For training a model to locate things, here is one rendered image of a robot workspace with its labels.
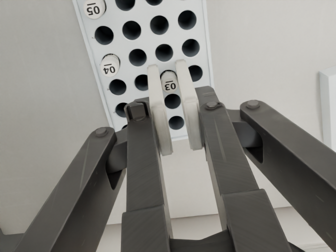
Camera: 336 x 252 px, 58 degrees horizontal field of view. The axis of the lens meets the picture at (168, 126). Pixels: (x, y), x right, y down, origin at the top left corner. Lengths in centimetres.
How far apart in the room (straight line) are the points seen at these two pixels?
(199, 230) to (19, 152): 21
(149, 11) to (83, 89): 10
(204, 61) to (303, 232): 24
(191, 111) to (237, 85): 13
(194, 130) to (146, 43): 8
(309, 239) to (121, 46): 28
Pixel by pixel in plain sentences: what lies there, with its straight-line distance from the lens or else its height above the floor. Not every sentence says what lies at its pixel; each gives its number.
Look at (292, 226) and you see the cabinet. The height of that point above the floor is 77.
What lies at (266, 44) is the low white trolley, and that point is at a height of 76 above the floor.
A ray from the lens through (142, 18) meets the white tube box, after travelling 21.
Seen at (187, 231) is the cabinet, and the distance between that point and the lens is 37.
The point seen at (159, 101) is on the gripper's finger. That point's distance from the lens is 15.
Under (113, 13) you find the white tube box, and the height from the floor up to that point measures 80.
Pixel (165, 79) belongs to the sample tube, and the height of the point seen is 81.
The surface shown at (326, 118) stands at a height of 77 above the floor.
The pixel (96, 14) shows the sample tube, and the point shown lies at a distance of 20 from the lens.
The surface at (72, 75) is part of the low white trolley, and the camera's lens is 27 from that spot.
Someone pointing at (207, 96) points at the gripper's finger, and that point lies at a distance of 17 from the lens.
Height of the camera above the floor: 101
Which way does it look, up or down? 61 degrees down
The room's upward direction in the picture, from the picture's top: 172 degrees clockwise
